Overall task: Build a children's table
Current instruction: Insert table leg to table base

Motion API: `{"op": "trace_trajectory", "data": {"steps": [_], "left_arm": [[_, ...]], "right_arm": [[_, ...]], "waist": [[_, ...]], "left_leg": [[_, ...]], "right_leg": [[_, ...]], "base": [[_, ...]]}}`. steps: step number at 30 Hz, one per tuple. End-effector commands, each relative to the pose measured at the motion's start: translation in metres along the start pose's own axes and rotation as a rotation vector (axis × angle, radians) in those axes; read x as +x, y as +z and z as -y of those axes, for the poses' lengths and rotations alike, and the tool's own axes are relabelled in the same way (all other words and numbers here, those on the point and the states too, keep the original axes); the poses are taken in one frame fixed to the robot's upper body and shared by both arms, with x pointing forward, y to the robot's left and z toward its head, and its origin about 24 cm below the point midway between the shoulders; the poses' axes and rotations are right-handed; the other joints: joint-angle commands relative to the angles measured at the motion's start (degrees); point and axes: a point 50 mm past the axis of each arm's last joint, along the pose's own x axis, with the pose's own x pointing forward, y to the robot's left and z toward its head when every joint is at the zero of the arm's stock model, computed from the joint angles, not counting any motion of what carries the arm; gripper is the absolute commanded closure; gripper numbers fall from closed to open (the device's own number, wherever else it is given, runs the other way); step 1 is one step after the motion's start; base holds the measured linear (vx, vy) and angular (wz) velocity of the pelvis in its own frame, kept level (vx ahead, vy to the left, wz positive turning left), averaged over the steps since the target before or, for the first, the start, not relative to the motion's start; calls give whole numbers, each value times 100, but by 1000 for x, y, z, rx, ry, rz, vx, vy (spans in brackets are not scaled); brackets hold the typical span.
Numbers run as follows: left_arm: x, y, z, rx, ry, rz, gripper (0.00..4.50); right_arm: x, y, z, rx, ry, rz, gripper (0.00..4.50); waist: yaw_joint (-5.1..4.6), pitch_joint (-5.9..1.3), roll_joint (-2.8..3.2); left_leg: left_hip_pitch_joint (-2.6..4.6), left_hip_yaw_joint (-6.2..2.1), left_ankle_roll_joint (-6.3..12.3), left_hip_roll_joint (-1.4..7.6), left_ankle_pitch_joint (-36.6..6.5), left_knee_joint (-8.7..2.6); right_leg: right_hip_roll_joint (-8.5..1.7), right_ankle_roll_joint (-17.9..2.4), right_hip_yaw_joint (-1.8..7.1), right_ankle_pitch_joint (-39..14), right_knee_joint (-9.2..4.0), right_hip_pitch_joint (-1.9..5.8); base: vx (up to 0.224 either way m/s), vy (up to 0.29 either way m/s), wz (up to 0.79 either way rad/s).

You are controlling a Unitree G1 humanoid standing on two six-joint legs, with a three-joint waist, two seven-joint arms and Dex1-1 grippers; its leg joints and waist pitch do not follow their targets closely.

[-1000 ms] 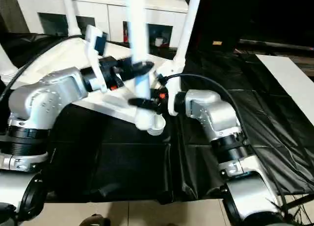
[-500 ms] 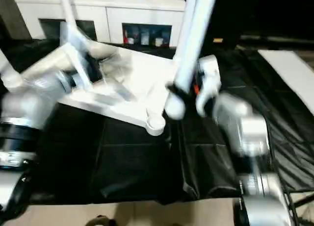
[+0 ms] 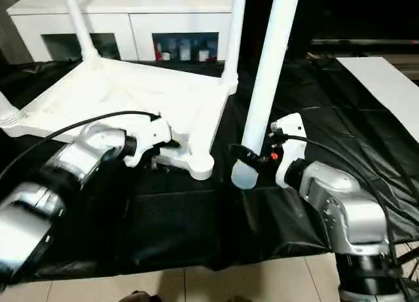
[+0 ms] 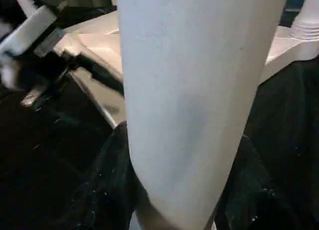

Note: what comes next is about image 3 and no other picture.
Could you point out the white plastic table top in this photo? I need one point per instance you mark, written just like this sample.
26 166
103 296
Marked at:
131 92

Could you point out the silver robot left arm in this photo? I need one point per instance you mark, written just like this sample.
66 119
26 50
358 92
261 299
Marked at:
88 148

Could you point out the black work mat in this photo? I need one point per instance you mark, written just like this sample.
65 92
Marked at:
196 223

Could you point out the white flat panel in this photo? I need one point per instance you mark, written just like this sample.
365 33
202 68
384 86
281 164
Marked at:
376 82

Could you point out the white glass-door cabinet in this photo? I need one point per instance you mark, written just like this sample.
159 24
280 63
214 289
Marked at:
98 7

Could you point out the dark thin rod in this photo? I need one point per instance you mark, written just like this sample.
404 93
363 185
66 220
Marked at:
409 253

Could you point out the grey pleated curtain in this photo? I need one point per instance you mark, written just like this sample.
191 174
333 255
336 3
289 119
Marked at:
8 36

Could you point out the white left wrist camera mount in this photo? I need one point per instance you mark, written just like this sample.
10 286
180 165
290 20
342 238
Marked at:
154 133

